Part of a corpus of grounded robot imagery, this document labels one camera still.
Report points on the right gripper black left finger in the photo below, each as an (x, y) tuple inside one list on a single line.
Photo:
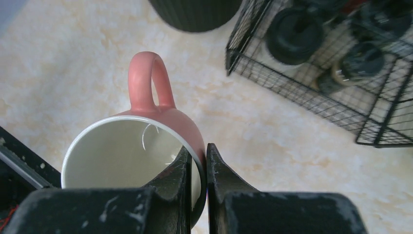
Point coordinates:
[(171, 204)]

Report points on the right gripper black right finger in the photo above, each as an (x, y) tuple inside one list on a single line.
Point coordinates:
[(221, 180)]

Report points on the pink ceramic mug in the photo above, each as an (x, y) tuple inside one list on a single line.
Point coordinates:
[(131, 148)]

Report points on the spice jar black lid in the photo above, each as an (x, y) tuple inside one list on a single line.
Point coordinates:
[(293, 36), (382, 21), (323, 6)]

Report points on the small dark spice jar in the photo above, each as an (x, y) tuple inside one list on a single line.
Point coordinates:
[(362, 62)]

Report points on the black plastic waste bin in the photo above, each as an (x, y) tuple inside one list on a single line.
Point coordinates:
[(196, 16)]

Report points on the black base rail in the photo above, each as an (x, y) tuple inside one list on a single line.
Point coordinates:
[(22, 171)]

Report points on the black wire mesh rack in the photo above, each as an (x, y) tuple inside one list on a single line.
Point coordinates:
[(379, 111)]

